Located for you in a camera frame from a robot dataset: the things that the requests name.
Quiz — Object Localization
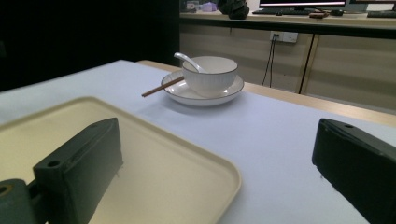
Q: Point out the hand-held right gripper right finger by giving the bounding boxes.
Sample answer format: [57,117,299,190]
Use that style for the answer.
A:
[311,118,396,224]

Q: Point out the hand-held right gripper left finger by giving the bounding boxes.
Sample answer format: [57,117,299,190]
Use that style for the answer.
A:
[33,117,124,224]

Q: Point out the beige plastic tray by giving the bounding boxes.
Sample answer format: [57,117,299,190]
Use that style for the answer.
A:
[0,96,242,224]

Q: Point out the brown wooden chopsticks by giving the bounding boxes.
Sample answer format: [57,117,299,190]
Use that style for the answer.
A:
[141,76,186,98]

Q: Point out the white plate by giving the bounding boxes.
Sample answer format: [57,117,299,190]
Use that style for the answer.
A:
[161,69,245,107]

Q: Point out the white ceramic spoon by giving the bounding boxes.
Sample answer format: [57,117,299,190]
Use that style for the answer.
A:
[173,51,206,74]

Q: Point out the white ribbed bowl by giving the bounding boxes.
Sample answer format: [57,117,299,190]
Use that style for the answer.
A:
[181,55,239,99]

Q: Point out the wooden counter with cabinets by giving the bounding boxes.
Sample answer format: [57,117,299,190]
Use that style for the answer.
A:
[179,10,396,111]

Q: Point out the white tablecloth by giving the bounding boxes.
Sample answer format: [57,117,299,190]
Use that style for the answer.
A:
[0,59,396,224]

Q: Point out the black keyboard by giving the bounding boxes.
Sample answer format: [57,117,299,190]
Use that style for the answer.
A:
[251,8,312,17]

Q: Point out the computer monitor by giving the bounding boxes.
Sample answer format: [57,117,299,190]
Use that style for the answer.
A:
[259,0,347,9]

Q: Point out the black bag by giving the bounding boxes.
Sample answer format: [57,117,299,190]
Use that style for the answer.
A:
[217,0,250,21]

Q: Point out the purple box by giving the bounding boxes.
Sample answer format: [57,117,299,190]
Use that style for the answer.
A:
[201,1,218,13]

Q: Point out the black power cable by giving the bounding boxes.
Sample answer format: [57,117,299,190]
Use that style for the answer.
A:
[262,35,278,89]

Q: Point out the white wall socket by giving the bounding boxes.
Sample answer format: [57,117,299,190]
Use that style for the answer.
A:
[269,30,299,44]

